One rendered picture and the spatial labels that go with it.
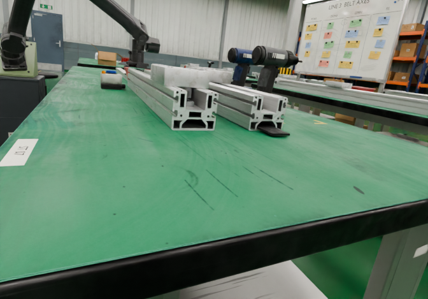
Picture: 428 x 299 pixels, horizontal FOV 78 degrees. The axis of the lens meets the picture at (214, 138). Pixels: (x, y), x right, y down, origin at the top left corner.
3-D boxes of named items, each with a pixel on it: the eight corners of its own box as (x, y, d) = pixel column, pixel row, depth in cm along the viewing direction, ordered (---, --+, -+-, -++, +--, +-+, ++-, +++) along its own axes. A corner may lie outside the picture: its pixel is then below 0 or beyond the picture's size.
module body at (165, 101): (127, 86, 126) (128, 67, 123) (148, 87, 130) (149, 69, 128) (171, 130, 56) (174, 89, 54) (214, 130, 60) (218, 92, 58)
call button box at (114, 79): (100, 86, 114) (100, 71, 112) (124, 88, 118) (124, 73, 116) (100, 88, 107) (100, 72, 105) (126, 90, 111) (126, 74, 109)
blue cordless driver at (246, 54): (220, 100, 115) (227, 46, 109) (258, 102, 124) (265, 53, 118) (228, 102, 109) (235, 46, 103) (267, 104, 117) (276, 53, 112)
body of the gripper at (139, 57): (149, 67, 129) (149, 51, 127) (127, 65, 125) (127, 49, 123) (146, 67, 135) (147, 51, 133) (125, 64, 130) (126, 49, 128)
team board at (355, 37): (274, 129, 445) (296, 2, 393) (297, 129, 466) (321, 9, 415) (351, 162, 315) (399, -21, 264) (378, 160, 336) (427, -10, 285)
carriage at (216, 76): (186, 84, 104) (188, 66, 102) (212, 86, 108) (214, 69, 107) (201, 89, 90) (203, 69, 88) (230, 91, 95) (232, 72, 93)
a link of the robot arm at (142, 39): (136, 21, 121) (139, 35, 117) (161, 26, 127) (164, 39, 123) (132, 41, 130) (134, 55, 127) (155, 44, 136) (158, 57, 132)
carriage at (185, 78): (149, 88, 74) (150, 64, 72) (186, 91, 79) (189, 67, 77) (162, 97, 60) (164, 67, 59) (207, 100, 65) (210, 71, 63)
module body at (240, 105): (167, 88, 134) (168, 71, 131) (186, 90, 138) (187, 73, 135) (248, 131, 64) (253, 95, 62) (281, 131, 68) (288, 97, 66)
